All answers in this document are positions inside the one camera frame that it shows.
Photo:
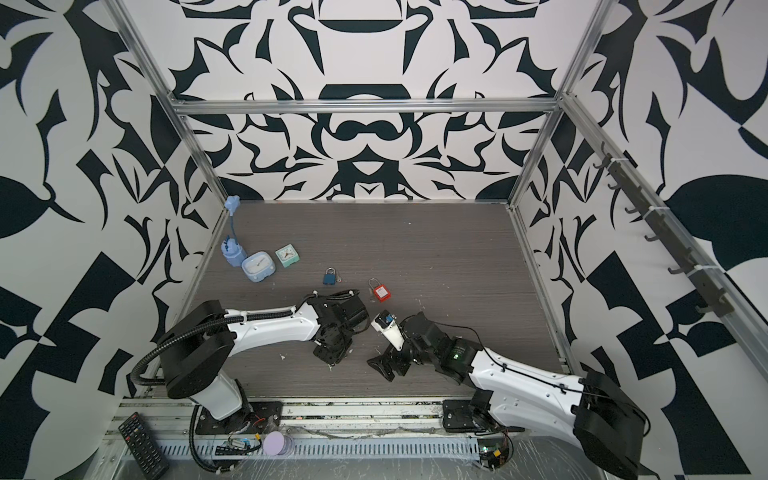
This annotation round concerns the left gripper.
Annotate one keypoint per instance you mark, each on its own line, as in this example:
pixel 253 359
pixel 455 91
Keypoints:
pixel 333 358

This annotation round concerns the light blue alarm clock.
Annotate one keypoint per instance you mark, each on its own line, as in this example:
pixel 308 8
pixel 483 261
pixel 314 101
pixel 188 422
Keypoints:
pixel 258 266

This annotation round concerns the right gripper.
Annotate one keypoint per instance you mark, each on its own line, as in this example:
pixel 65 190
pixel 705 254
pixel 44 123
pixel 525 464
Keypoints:
pixel 385 368

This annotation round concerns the red padlock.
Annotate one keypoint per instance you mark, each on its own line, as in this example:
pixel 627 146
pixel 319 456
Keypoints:
pixel 379 291

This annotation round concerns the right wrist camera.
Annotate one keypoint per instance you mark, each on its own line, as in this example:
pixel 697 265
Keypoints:
pixel 385 323

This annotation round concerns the white cable duct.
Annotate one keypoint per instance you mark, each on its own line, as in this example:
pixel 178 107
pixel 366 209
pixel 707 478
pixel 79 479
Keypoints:
pixel 459 448

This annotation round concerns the black hook rack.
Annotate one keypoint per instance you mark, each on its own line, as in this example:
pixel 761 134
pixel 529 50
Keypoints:
pixel 645 204

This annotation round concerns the mint green alarm clock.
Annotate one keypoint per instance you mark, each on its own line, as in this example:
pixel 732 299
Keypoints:
pixel 287 255

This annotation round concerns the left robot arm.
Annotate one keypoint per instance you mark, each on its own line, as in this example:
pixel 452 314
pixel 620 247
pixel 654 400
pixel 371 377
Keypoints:
pixel 189 359

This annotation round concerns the black remote control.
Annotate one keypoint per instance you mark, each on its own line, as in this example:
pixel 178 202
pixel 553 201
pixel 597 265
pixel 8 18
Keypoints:
pixel 143 447

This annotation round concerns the purple round lid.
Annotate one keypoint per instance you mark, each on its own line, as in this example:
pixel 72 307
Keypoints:
pixel 277 444

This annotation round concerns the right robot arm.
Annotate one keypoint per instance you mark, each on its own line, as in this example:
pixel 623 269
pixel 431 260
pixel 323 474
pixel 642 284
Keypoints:
pixel 591 412

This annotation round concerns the blue padlock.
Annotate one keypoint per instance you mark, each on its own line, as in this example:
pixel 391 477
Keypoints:
pixel 330 277

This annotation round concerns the green circuit board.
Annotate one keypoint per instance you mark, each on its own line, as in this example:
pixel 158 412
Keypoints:
pixel 494 456

